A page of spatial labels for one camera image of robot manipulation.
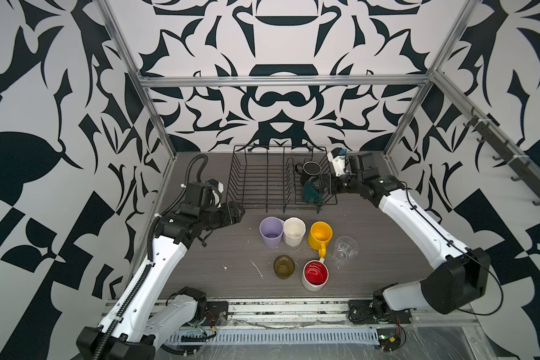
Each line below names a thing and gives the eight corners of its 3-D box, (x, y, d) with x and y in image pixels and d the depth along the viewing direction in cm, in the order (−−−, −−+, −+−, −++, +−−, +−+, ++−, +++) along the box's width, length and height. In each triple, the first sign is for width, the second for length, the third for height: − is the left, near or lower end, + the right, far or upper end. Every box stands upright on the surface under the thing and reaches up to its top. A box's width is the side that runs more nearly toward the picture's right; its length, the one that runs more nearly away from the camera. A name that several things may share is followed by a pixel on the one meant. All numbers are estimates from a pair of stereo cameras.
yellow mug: (309, 260, 87) (313, 252, 80) (306, 231, 94) (309, 221, 87) (331, 260, 87) (336, 252, 80) (326, 231, 94) (330, 221, 87)
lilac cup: (260, 251, 90) (259, 237, 80) (261, 231, 95) (260, 216, 85) (282, 251, 90) (284, 238, 80) (282, 231, 95) (283, 216, 85)
